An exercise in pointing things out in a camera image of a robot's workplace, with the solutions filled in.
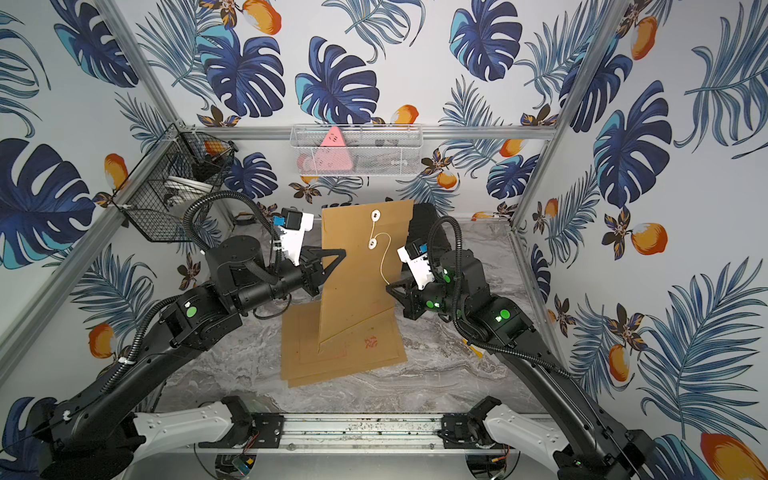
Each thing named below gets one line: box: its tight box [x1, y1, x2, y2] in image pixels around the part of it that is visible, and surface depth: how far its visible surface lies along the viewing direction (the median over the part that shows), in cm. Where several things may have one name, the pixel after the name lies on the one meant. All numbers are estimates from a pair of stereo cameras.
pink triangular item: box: [297, 126, 353, 171], surface depth 92 cm
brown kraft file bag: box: [319, 199, 414, 348], surface depth 64 cm
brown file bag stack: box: [281, 301, 408, 388], surface depth 89 cm
